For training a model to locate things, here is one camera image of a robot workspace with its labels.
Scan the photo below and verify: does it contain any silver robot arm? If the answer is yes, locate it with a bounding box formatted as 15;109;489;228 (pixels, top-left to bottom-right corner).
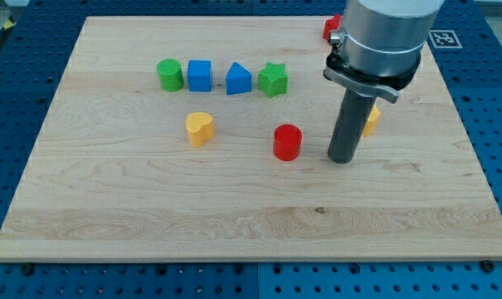
324;0;443;104

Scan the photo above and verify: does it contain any red cylinder block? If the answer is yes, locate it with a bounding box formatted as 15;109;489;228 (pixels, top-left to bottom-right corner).
273;124;302;161

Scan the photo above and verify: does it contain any yellow heart block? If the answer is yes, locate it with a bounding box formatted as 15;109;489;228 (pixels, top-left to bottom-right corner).
185;111;215;148

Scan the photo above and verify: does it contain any fiducial marker tag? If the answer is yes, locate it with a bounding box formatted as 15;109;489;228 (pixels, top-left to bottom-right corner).
429;30;462;49

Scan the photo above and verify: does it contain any green star block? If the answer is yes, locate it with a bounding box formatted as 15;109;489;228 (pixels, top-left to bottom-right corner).
258;61;289;98

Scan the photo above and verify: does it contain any blue cube block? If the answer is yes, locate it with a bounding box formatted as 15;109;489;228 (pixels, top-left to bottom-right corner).
187;60;212;92

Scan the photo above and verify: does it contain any black bolt front right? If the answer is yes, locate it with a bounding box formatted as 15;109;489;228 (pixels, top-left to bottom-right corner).
480;260;496;273

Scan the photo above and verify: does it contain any wooden board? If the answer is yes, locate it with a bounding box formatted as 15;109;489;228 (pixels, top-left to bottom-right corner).
0;17;502;263

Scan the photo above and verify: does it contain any red block at board edge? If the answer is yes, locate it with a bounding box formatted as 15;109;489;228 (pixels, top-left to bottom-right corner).
322;13;343;41

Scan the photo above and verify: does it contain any green cylinder block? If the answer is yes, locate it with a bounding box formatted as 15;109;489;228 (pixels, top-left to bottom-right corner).
157;58;184;92

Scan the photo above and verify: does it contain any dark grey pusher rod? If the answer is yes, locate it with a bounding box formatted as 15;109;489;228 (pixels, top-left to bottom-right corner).
328;89;376;164

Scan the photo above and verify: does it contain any black bolt front left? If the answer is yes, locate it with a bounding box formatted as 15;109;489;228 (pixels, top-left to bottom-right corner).
20;263;35;277

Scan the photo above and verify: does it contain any blue triangle block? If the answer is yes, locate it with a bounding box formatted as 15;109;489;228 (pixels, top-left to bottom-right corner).
226;62;252;95

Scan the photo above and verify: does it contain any yellow hexagon block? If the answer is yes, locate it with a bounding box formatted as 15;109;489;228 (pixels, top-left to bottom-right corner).
362;105;382;137

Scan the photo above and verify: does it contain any black bolt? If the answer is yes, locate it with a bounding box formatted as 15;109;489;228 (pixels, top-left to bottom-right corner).
20;263;35;277
480;260;496;273

